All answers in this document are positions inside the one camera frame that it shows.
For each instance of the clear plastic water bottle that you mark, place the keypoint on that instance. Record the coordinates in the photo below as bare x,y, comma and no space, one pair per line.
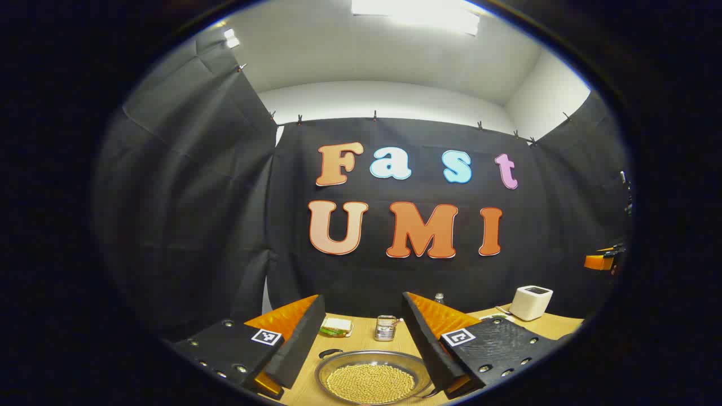
439,298

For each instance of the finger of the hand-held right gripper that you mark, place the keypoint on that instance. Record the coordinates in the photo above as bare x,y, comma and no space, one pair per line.
597,262

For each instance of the ceiling light panel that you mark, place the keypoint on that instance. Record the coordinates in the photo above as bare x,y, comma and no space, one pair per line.
417,14

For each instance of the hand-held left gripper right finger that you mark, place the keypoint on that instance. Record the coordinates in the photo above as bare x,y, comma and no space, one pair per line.
430,344

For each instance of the black backdrop cloth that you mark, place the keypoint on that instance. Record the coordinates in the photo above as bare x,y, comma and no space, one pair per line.
225,225

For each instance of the sandwich with lettuce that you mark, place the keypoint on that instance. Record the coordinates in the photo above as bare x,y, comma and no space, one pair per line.
337,326

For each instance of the white toaster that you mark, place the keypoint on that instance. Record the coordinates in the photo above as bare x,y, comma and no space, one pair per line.
530,304

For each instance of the small ceiling light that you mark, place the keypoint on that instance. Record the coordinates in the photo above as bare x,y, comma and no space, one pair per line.
232,39

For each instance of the pile of soybeans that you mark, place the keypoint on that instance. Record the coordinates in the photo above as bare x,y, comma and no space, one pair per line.
369,383

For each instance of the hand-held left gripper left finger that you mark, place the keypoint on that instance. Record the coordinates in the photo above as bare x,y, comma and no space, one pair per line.
299,344

